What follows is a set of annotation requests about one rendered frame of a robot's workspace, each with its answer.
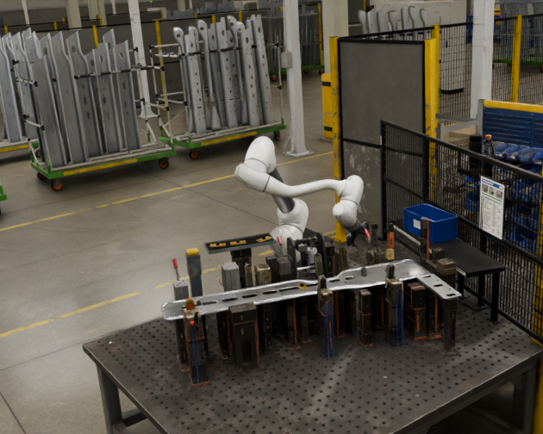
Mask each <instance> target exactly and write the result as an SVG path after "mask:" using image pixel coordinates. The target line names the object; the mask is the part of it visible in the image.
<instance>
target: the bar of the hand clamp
mask: <svg viewBox="0 0 543 434"><path fill-rule="evenodd" d="M369 227H370V238H371V249H372V251H373V256H374V247H376V250H377V251H378V252H377V254H378V255H379V249H378V225H377V223H370V224H369Z"/></svg>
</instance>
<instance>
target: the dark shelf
mask: <svg viewBox="0 0 543 434"><path fill-rule="evenodd" d="M390 224H394V228H395V229H396V230H397V231H398V232H400V233H402V234H403V235H405V236H406V237H408V238H409V239H411V240H412V241H414V242H415V243H417V244H418V245H419V246H421V242H420V237H419V236H417V235H415V234H413V233H411V232H408V231H406V230H404V229H403V219H401V220H391V221H390ZM439 247H440V248H441V249H443V250H444V251H445V258H448V257H449V258H451V259H452V260H453V261H455V262H456V263H457V271H458V272H459V273H460V274H462V275H463V276H465V277H467V278H470V277H474V276H482V275H488V274H492V273H497V272H503V271H505V265H503V264H501V263H499V262H497V261H496V260H495V259H493V258H491V257H489V256H487V255H486V254H484V253H482V252H481V251H479V250H478V249H476V248H474V247H473V246H471V245H468V244H467V243H466V242H464V241H463V240H461V239H459V238H456V239H450V240H447V241H443V242H439V243H436V244H435V243H432V242H430V241H429V252H430V253H431V254H432V249H433V248H439Z"/></svg>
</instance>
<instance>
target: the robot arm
mask: <svg viewBox="0 0 543 434"><path fill-rule="evenodd" d="M234 176H235V178H236V179H237V180H238V181H239V182H241V183H242V184H244V185H246V186H247V187H249V188H251V189H255V190H257V191H261V192H264V193H268V194H271V195H272V197H273V199H274V201H275V202H276V203H277V205H278V209H277V213H278V220H279V226H278V227H276V228H274V229H273V230H272V231H271V235H272V237H273V238H274V239H275V240H277V243H276V244H274V245H270V247H271V248H272V250H273V251H274V252H275V253H276V254H277V255H278V256H279V257H283V252H282V249H281V246H280V245H279V243H278V239H277V236H280V238H281V240H282V243H283V248H284V251H285V252H286V254H287V238H288V237H292V238H293V239H294V240H297V239H302V238H303V232H304V229H305V227H306V223H307V219H308V215H309V211H308V207H307V205H306V203H305V202H304V201H302V200H299V199H292V197H298V196H302V195H307V194H311V193H314V192H317V191H320V190H324V189H331V190H333V191H335V192H336V194H337V196H338V197H339V198H340V202H339V203H337V204H335V205H334V208H333V215H334V218H335V219H336V220H337V221H338V223H339V224H341V225H342V226H343V227H345V228H346V229H347V231H349V232H350V233H348V234H346V244H347V245H348V247H349V246H350V245H351V246H352V247H354V246H355V247H356V248H357V249H358V247H357V246H356V245H355V244H354V243H353V242H354V240H355V238H356V236H357V234H359V233H361V232H362V231H364V230H365V229H366V230H370V227H369V224H370V223H372V222H367V221H365V220H364V221H363V222H364V223H362V224H360V223H359V220H358V218H357V217H356V216H357V208H358V205H359V202H360V199H361V196H362V194H363V188H364V183H363V181H362V179H361V178H360V177H358V176H355V175H353V176H350V177H349V178H348V179H347V180H343V181H337V180H331V179H326V180H321V181H317V182H312V183H306V184H302V185H298V186H288V185H285V184H284V181H283V179H282V177H281V176H280V174H279V172H278V169H277V167H276V158H275V152H274V145H273V142H272V141H271V140H270V139H269V138H267V137H265V136H261V137H258V138H257V139H255V140H254V141H253V143H252V144H251V145H250V147H249V149H248V151H247V155H246V158H245V162H244V164H239V165H238V166H237V167H236V169H235V173H234ZM351 235H352V237H351ZM296 265H297V268H300V267H301V256H300V252H298V251H297V250H296Z"/></svg>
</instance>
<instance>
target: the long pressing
mask: <svg viewBox="0 0 543 434"><path fill-rule="evenodd" d="M389 263H393V264H394V265H395V272H394V273H395V275H394V276H395V277H396V278H397V279H398V280H399V281H406V280H411V279H416V277H417V276H422V275H427V274H430V272H429V271H428V270H426V269H425V268H423V267H422V266H421V265H419V264H418V263H417V262H416V261H414V260H413V259H403V260H399V261H394V262H388V263H380V264H374V265H369V266H365V267H366V268H367V276H361V268H362V267H359V268H354V269H349V270H342V271H341V273H339V275H337V276H334V277H329V278H326V279H327V287H328V288H329V289H330V290H331V291H337V290H342V289H358V288H369V287H373V286H378V285H383V284H385V277H386V272H385V271H386V268H387V264H389ZM348 277H355V278H354V279H350V280H347V279H346V278H348ZM333 280H340V281H339V282H329V281H333ZM299 282H303V283H304V284H305V285H310V284H314V283H318V280H314V281H308V280H303V279H296V280H290V281H286V282H276V283H272V284H266V285H261V286H257V287H251V288H242V289H237V290H232V291H227V292H222V293H217V294H208V295H203V296H198V297H193V298H192V299H193V301H194V305H196V306H197V301H201V304H202V305H201V306H197V307H198V309H199V311H200V313H201V315H205V314H210V313H219V312H224V311H228V307H229V306H233V305H239V304H243V303H248V302H253V304H254V305H255V306H257V305H261V304H266V303H271V302H276V301H285V300H289V299H295V298H299V297H304V296H309V295H317V288H318V285H316V286H311V287H307V288H308V289H304V290H301V289H299V288H297V289H292V290H287V291H283V292H280V291H279V290H280V289H286V288H294V287H298V286H297V285H296V284H297V283H299ZM345 282H346V283H345ZM271 291H277V293H272V294H263V293H265V292H271ZM247 295H257V296H254V297H248V298H243V296H247ZM232 298H237V300H234V301H223V300H227V299H232ZM185 301H186V299H182V300H177V301H168V302H165V303H163V304H162V305H161V312H162V314H163V317H164V319H165V320H169V321H171V320H177V319H183V318H184V316H183V309H182V307H186V304H185ZM213 301H216V302H217V303H215V304H210V305H205V306H203V303H208V302H213Z"/></svg>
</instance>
